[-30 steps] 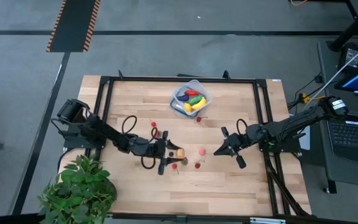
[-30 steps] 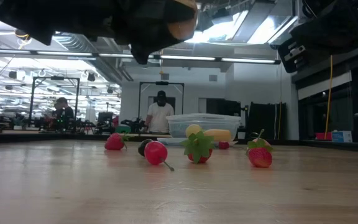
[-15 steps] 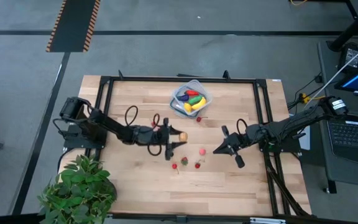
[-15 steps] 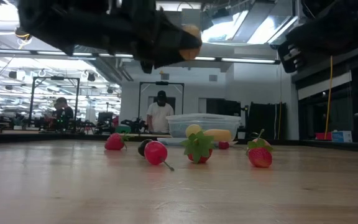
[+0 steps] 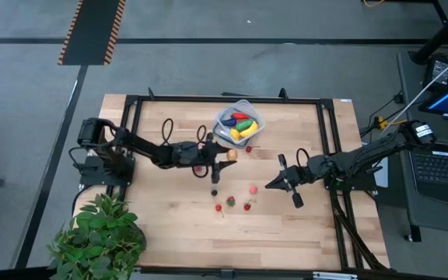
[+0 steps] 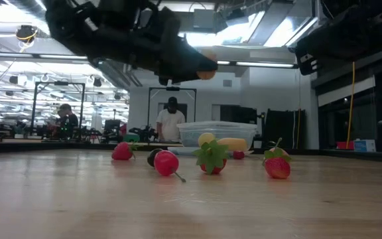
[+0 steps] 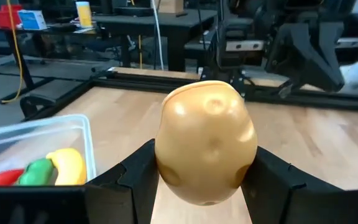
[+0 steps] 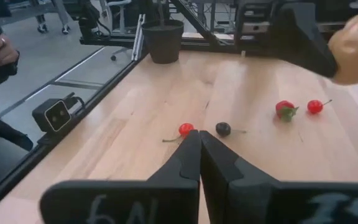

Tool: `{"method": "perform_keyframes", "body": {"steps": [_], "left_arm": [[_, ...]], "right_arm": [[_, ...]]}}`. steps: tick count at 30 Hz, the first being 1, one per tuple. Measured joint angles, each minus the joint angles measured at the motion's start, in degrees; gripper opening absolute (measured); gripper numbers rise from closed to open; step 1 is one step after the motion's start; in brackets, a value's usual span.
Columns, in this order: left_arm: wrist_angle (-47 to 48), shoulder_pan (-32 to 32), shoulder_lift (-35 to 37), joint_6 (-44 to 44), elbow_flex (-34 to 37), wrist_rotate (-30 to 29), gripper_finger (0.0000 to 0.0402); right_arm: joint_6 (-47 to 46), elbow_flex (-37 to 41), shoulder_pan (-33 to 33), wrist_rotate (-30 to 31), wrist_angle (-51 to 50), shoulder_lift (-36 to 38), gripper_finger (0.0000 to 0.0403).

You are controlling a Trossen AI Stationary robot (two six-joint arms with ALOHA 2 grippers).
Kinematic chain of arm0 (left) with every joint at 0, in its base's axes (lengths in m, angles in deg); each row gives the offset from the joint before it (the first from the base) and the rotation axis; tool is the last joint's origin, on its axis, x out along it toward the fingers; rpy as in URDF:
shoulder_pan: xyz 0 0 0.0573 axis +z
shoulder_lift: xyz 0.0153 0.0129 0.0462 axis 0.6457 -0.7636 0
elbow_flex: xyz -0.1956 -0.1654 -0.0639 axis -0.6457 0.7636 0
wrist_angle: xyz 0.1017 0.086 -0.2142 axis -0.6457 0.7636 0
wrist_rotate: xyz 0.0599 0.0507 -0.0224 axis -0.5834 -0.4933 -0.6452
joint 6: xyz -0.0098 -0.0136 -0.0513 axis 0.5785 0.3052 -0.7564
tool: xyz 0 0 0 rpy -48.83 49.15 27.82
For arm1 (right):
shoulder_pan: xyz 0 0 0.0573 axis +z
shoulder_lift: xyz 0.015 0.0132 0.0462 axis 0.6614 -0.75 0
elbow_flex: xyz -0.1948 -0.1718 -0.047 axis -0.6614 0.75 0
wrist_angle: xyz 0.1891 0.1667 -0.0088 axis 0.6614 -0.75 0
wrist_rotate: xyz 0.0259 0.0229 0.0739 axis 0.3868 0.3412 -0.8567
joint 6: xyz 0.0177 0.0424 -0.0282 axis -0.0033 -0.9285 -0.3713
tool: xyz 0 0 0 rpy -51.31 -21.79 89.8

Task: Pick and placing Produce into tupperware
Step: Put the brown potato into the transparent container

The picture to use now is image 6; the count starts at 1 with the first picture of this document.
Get yellow banana toy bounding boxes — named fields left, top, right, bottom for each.
left=216, top=137, right=248, bottom=153

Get yellow cable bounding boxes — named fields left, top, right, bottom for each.
left=346, top=61, right=357, bottom=149

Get clear plastic tupperware container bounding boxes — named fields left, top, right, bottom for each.
left=176, top=120, right=258, bottom=149

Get long ceiling light bar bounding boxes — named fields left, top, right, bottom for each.
left=0, top=51, right=300, bottom=69

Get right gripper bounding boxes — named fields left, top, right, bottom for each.
left=295, top=29, right=356, bottom=76

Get black wall screen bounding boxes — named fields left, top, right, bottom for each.
left=220, top=104, right=258, bottom=124

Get red strawberry toy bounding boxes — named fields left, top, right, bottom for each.
left=262, top=137, right=292, bottom=181
left=111, top=141, right=139, bottom=161

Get black plum toy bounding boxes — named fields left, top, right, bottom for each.
left=147, top=148, right=164, bottom=168

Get blue and white box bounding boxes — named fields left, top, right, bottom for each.
left=353, top=138, right=377, bottom=153

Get black dome ceiling fixture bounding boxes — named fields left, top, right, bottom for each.
left=15, top=24, right=38, bottom=44

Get black aluminium table frame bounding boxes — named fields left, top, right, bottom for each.
left=0, top=139, right=382, bottom=164

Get person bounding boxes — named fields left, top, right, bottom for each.
left=55, top=103, right=79, bottom=139
left=155, top=96, right=187, bottom=143

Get blue-rimmed clear container lid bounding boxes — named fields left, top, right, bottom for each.
left=170, top=146, right=255, bottom=157

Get strawberry toy with large leaves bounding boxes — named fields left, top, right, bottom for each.
left=192, top=139, right=231, bottom=175

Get black gantry frame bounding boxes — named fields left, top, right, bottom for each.
left=30, top=81, right=86, bottom=137

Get red box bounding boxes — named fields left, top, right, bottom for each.
left=336, top=140, right=355, bottom=151

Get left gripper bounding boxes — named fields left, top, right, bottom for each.
left=91, top=6, right=219, bottom=86

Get large red cherry toy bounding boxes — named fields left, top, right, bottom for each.
left=153, top=149, right=187, bottom=183

